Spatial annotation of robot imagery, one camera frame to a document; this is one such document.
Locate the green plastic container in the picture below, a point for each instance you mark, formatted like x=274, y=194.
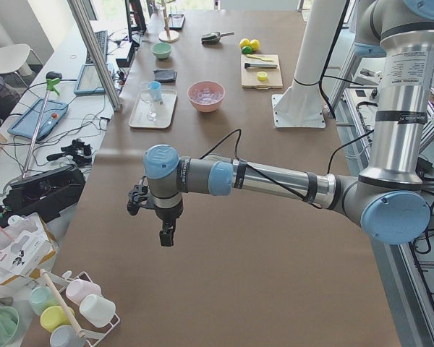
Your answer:
x=9, y=324

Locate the white chair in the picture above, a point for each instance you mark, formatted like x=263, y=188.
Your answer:
x=14, y=57

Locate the white cup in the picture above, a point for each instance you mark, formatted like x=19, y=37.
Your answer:
x=97, y=310

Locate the black electronics box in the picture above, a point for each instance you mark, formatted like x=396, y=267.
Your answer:
x=46, y=194

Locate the grey-blue cup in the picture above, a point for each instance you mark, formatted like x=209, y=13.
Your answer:
x=65, y=336

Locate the wooden stand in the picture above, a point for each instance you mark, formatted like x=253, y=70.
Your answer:
x=167, y=35

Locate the metal ice scoop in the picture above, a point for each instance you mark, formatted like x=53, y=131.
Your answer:
x=214, y=37

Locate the pink bowl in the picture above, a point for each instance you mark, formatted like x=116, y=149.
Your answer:
x=211, y=107

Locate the wooden cutting board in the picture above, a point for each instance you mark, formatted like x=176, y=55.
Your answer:
x=249, y=76

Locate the cream serving tray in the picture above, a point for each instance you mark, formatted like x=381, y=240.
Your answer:
x=157, y=116

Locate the green lime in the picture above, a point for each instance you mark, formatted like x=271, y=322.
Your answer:
x=255, y=44

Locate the grey folded cloth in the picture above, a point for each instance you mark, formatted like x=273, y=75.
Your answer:
x=165, y=75

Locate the white cup rack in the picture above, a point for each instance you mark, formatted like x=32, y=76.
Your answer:
x=94, y=335

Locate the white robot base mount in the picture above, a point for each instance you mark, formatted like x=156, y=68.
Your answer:
x=301, y=105

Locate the white cardboard box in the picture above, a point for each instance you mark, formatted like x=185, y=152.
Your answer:
x=26, y=247

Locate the wine glass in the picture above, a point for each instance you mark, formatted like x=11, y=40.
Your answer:
x=146, y=98

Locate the ice cubes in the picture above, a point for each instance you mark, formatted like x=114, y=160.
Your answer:
x=205, y=95

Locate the yellow plastic knife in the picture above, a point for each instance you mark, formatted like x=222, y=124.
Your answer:
x=261, y=58

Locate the mint green cup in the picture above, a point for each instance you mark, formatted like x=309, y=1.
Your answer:
x=41, y=298

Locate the black keyboard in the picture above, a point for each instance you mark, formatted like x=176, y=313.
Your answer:
x=102, y=38

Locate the pink cup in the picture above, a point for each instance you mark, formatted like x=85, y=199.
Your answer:
x=78, y=289

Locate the green bowl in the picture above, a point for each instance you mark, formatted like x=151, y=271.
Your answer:
x=161, y=50

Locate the lemon half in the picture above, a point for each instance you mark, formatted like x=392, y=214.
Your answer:
x=262, y=76

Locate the aluminium frame post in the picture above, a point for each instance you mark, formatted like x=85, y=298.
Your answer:
x=81, y=18

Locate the yellow cup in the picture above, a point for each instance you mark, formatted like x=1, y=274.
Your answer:
x=52, y=318

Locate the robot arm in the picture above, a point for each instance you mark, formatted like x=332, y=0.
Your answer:
x=384, y=200

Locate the yellow lemon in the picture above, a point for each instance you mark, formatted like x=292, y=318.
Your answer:
x=245, y=42

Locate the green-headed grabber stick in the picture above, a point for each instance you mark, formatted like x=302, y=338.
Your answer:
x=52, y=80

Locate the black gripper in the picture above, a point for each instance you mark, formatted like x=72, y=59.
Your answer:
x=168, y=216

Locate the blue teach pendant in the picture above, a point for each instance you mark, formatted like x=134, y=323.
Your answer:
x=25, y=125

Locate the light blue cup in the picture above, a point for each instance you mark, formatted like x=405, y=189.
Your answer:
x=154, y=89

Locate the blue tablet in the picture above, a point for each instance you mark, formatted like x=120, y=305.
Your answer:
x=88, y=82

